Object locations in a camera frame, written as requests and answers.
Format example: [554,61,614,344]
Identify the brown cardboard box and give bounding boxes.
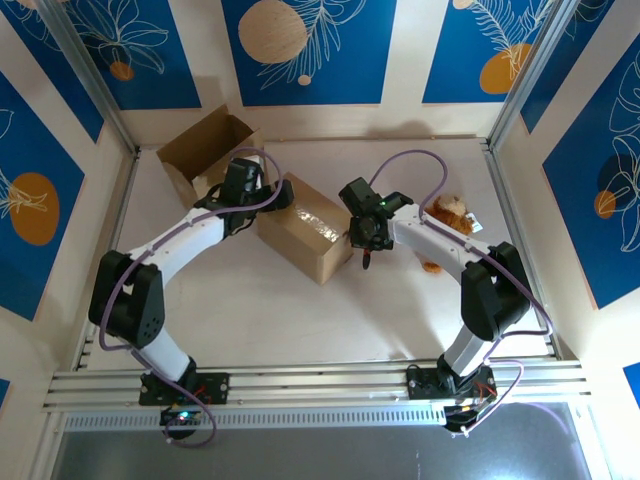
[155,103,267,210]
[255,171,356,287]

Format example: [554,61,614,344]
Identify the circuit board orange wires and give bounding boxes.
[442,397,504,435]

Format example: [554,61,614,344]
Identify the blue poster orange circle feather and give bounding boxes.
[421,0,551,105]

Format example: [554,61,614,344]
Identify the aluminium frame post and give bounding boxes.
[487,0,571,151]
[38,0,140,155]

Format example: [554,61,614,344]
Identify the grey slotted cable duct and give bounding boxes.
[63,403,449,432]

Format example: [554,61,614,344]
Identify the blue monstera orange-dot poster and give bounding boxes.
[622,363,640,402]
[49,0,203,111]
[542,47,640,310]

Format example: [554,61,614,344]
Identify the blue poster beige circle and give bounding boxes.
[221,0,398,108]

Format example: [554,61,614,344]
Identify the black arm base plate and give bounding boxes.
[138,370,232,407]
[404,364,499,402]

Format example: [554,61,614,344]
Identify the circuit board green light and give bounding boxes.
[158,404,205,427]

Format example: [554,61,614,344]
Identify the aluminium mounting beam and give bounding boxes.
[42,357,586,415]

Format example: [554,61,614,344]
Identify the orange plush toy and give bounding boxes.
[421,193,485,275]

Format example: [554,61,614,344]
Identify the blue poster large orange circle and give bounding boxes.
[0,71,87,323]

